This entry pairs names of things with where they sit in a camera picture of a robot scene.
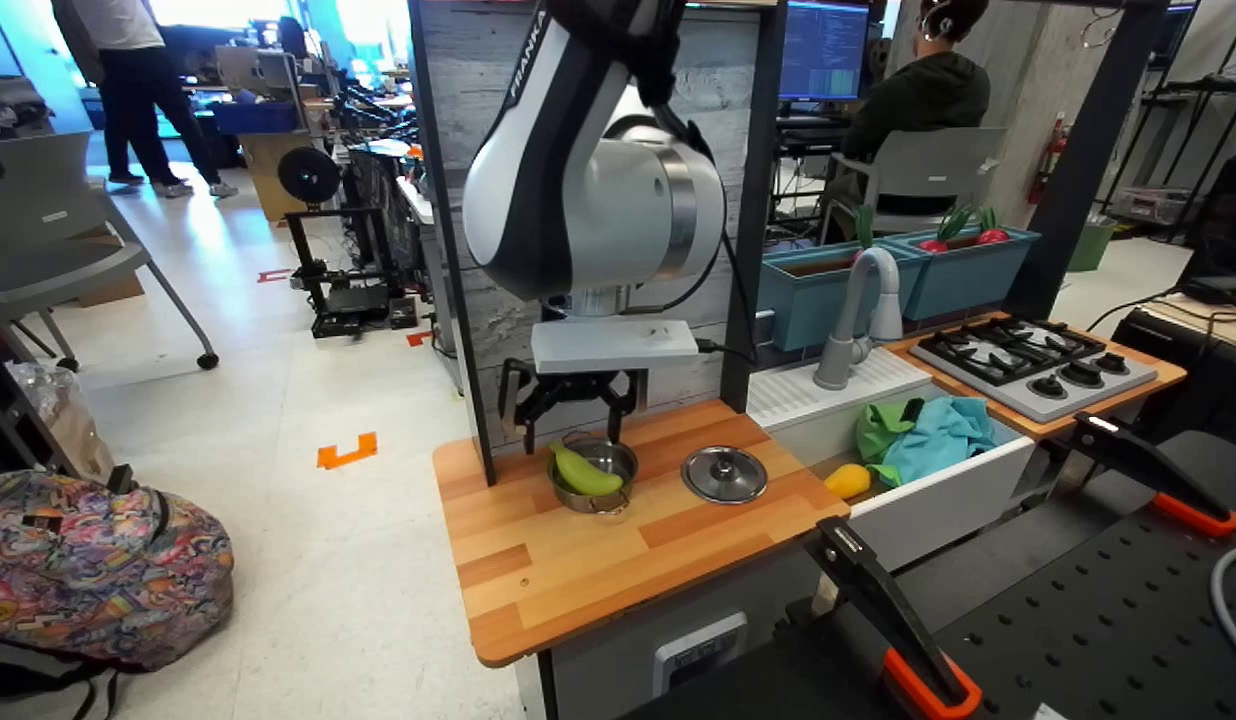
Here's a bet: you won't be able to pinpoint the wooden toy kitchen counter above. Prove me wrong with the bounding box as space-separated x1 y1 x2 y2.
432 399 849 668

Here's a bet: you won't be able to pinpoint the colourful patterned backpack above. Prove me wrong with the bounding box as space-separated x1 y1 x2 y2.
0 466 234 673

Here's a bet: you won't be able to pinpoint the computer monitor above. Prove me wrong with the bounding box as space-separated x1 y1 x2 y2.
781 0 869 106

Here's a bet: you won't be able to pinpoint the grey rolling chair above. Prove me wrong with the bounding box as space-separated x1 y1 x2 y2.
0 130 220 372

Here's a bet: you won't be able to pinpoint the grey toy faucet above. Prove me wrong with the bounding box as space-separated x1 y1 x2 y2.
810 246 905 392

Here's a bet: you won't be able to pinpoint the far black orange clamp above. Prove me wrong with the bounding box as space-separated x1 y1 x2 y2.
1075 410 1236 541

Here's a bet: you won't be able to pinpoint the red fire extinguisher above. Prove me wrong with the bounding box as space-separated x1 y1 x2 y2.
1029 117 1068 207

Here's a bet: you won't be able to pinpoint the grey office chair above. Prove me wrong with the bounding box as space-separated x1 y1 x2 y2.
825 126 995 234

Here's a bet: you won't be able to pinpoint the green and teal cloth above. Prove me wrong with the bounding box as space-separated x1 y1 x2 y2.
850 396 1006 488

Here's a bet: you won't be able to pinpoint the seated person in black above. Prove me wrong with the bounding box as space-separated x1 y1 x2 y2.
839 0 990 159

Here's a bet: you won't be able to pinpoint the round metal pot lid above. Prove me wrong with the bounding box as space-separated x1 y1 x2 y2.
680 446 767 504

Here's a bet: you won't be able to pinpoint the black perforated table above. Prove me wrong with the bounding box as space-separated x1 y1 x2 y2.
628 431 1236 720

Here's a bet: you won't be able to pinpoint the blue plastic bin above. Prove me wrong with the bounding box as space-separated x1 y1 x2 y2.
755 228 1042 359

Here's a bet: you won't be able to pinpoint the small metal pot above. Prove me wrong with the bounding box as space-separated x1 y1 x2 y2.
550 440 636 510

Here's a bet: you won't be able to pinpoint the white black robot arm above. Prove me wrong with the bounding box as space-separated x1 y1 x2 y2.
460 0 729 446

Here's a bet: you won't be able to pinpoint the black orange clamp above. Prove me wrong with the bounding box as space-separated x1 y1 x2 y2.
804 514 982 720
1075 410 1236 541

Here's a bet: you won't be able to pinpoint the toy gas stove top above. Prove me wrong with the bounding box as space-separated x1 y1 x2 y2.
914 316 1156 422

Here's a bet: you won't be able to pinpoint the near black orange clamp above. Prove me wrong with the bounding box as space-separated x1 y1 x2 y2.
804 514 982 720

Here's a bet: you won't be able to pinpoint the black 3d printer frame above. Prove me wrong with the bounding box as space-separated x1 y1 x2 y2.
276 149 415 339

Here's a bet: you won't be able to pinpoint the standing person dark trousers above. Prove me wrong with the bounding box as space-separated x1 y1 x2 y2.
52 0 233 199

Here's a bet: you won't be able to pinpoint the yellow toy fruit in sink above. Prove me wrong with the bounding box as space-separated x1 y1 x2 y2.
825 462 870 500

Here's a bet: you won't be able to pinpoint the grey stone pattern back panel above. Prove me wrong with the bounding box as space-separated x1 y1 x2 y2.
415 0 740 458

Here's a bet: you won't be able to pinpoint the yellow green toy banana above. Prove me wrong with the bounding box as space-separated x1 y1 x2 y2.
550 444 625 494

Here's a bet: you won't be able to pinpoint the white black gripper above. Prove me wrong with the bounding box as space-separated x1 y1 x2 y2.
498 316 701 455

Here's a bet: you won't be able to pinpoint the white toy sink basin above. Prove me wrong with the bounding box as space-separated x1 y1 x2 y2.
746 352 1032 569

